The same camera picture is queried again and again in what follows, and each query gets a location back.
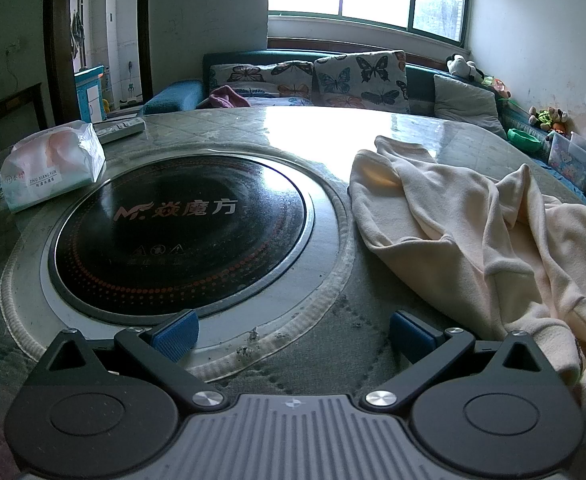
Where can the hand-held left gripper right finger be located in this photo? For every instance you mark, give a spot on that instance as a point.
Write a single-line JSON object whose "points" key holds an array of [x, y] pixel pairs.
{"points": [[413, 336]]}

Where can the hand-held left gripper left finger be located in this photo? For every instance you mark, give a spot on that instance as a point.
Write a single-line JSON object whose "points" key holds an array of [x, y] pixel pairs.
{"points": [[175, 336]]}

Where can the cream garment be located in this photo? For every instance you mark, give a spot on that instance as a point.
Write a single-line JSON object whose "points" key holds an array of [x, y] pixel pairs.
{"points": [[473, 220]]}

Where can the round black induction cooktop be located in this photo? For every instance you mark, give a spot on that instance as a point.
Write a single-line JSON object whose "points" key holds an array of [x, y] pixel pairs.
{"points": [[183, 240]]}

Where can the white tissue pack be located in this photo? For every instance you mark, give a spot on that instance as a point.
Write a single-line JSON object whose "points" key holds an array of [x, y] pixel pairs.
{"points": [[53, 165]]}

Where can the grey remote control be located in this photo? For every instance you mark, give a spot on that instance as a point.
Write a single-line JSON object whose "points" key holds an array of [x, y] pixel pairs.
{"points": [[120, 130]]}

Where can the green bowl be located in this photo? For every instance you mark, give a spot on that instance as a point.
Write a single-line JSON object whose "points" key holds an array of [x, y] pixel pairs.
{"points": [[523, 139]]}

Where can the clear plastic storage box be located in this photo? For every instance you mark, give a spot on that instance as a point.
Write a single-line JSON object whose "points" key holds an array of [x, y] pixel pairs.
{"points": [[570, 160]]}

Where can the grey pillow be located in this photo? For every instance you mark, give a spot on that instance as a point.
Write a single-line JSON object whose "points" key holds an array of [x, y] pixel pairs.
{"points": [[465, 102]]}

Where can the pink cloth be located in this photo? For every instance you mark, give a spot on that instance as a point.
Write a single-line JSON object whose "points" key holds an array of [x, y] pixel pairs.
{"points": [[228, 97]]}

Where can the small brown plush toys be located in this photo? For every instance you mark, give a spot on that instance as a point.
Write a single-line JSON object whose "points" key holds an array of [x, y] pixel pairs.
{"points": [[550, 120]]}

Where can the teal corner sofa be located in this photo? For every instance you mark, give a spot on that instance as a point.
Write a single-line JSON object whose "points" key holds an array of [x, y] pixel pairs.
{"points": [[420, 80]]}

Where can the blue white toy cabinet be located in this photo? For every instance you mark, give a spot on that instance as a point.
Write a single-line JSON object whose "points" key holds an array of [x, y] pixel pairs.
{"points": [[90, 92]]}

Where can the square butterfly print pillow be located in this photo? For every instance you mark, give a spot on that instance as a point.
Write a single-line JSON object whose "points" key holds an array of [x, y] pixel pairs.
{"points": [[363, 80]]}

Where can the green orange plush toy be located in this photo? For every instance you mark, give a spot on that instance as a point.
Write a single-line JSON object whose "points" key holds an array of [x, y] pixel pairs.
{"points": [[495, 85]]}

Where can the long butterfly print pillow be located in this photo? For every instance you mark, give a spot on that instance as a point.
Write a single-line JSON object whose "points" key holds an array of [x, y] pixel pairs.
{"points": [[263, 77]]}

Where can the panda plush toy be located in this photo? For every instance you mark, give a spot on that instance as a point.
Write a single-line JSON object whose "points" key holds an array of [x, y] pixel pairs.
{"points": [[458, 66]]}

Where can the hanging cloth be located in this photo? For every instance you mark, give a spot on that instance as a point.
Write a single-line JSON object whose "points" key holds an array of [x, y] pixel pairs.
{"points": [[77, 32]]}

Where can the dark wooden door frame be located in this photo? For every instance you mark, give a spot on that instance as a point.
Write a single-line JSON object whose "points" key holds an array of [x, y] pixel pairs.
{"points": [[55, 35]]}

